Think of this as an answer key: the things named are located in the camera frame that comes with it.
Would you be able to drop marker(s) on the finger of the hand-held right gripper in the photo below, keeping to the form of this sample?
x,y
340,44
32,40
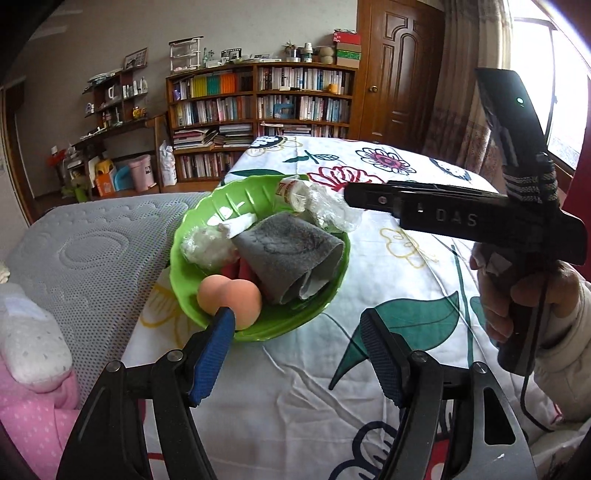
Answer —
x,y
374,199

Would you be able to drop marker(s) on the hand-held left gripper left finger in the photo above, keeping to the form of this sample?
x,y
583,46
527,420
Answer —
x,y
212,360

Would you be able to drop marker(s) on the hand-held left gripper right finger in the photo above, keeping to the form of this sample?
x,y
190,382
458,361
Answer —
x,y
381,360

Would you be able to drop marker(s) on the peach makeup sponge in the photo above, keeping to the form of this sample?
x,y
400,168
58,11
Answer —
x,y
231,300

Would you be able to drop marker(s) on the pink bent foam roller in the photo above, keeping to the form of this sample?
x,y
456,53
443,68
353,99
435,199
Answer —
x,y
242,272

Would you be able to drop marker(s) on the grey felt cloth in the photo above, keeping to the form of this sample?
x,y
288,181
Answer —
x,y
286,249

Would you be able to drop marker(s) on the plastic-wrapped white ball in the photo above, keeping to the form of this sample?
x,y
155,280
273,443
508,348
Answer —
x,y
203,247

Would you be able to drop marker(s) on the white tissue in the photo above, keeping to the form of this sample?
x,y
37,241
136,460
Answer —
x,y
238,225

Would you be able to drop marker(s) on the green leaf-shaped tray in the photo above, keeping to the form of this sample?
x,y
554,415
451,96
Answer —
x,y
221,203

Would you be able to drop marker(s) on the person's right forearm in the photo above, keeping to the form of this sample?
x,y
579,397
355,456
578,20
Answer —
x,y
568,369

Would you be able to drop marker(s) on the person's right hand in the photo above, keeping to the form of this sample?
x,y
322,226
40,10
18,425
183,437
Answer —
x,y
494,300

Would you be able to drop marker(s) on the floral printed bed sheet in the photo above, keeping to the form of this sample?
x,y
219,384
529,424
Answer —
x,y
300,392

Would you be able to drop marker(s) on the patterned beige curtain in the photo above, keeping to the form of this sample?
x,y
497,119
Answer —
x,y
471,115

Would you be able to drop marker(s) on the brown wooden door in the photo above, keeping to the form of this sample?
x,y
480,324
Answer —
x,y
401,83

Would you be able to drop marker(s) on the dark red cloth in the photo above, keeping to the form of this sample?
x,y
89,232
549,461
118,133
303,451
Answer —
x,y
579,194

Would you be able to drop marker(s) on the green box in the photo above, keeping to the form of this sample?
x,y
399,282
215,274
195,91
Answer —
x,y
348,58

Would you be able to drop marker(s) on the wooden bookshelf full of books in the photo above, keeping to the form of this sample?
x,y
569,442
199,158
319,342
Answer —
x,y
258,106

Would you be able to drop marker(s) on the brown box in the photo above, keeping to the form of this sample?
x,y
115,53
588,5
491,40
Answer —
x,y
348,46

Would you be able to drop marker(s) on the grey quilted mattress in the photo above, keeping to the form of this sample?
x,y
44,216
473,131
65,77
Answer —
x,y
92,254

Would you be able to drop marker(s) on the window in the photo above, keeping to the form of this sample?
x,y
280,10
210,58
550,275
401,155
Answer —
x,y
563,92

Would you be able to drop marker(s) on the red box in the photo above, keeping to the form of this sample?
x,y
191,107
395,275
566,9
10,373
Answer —
x,y
346,37

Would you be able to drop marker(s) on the small potted plant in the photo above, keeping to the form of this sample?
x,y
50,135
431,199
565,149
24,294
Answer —
x,y
292,53

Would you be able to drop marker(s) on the white pillow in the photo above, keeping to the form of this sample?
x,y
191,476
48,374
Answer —
x,y
32,341

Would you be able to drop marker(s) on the pink dotted cloth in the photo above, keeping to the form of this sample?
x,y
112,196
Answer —
x,y
37,415

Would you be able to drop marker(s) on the pink trash bin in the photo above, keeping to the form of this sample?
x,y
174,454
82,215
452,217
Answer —
x,y
141,173

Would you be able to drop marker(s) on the blue bin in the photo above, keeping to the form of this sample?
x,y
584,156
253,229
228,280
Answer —
x,y
123,180

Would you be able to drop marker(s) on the white sack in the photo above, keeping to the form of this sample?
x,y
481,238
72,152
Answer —
x,y
167,164

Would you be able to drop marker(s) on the orange box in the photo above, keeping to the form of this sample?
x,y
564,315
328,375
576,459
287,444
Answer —
x,y
105,180

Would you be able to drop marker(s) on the green stool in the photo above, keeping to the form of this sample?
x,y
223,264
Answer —
x,y
81,190

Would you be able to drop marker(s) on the white plastic drawer organiser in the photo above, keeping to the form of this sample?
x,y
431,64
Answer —
x,y
185,54

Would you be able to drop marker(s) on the dark wooden side rack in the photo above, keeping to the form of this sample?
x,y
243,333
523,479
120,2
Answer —
x,y
115,129

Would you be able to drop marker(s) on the picture frame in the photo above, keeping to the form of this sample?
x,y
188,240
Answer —
x,y
135,58

